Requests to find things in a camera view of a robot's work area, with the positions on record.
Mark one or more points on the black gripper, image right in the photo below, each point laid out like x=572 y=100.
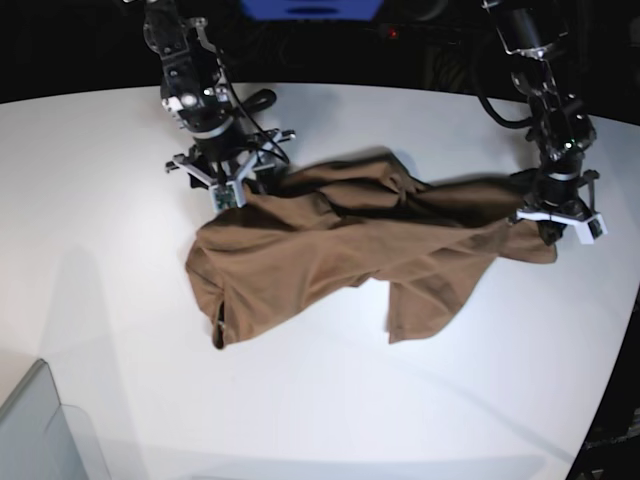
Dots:
x=555 y=184

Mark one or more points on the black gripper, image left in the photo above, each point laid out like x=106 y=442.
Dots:
x=224 y=145

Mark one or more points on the blue plastic box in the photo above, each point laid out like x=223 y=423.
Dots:
x=285 y=10

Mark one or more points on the translucent grey plastic bin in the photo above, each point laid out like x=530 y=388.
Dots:
x=43 y=438

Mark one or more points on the black power strip red light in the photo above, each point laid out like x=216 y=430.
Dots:
x=425 y=32

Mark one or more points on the white camera mount, image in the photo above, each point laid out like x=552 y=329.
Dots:
x=226 y=190
x=580 y=214

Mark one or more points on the brown t-shirt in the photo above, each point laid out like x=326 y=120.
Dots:
x=339 y=224

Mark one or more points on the white camera mount, image right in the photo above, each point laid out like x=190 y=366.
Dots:
x=580 y=214

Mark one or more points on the white camera mount, image left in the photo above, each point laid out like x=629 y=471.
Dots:
x=226 y=190

